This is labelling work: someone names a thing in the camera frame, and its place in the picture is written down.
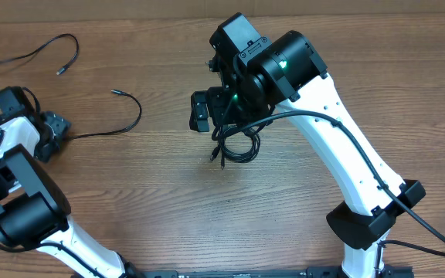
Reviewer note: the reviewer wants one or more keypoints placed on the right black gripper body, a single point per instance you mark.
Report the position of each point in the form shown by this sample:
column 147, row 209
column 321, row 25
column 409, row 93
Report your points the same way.
column 228, row 110

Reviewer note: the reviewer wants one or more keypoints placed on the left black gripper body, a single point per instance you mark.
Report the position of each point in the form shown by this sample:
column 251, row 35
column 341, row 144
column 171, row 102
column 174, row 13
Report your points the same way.
column 57, row 125

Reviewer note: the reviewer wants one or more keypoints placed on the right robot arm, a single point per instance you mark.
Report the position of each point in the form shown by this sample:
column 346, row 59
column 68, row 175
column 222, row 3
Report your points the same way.
column 264, row 80

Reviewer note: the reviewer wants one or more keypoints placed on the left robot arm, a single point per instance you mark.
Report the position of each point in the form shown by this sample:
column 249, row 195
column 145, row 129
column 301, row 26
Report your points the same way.
column 34, row 212

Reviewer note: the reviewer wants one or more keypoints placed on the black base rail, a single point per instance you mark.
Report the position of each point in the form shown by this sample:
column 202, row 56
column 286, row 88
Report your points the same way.
column 245, row 274

